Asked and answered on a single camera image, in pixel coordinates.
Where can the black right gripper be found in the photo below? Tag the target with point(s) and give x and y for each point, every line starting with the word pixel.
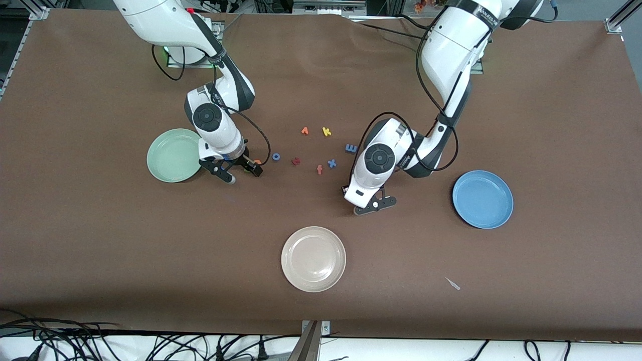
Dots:
pixel 241 161

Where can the blue foam letter m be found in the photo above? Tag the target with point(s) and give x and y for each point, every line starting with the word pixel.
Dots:
pixel 350 148

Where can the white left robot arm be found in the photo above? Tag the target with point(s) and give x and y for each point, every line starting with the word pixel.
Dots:
pixel 451 55

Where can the beige plate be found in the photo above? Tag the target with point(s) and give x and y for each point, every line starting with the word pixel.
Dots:
pixel 313 259

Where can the green plate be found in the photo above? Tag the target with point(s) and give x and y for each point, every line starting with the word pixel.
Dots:
pixel 173 155

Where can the blue plate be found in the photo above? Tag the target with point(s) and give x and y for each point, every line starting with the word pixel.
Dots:
pixel 482 199

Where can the small white paper scrap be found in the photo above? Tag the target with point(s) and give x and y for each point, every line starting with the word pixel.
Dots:
pixel 454 285

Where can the brown table cover sheet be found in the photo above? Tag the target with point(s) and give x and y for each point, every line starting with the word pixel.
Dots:
pixel 100 240

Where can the grey metal box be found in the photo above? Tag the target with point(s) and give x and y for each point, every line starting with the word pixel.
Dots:
pixel 328 7

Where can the small orange object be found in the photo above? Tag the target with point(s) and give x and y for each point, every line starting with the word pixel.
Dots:
pixel 420 6

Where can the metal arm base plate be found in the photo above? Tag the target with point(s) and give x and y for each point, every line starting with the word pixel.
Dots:
pixel 477 67
pixel 190 65

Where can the small metal bracket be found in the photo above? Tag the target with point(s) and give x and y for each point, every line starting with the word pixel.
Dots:
pixel 326 328

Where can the grey camera post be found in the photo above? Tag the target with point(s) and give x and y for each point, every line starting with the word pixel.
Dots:
pixel 306 348

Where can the aluminium frame profile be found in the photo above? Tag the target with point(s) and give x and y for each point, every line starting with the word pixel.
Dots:
pixel 614 24
pixel 40 12

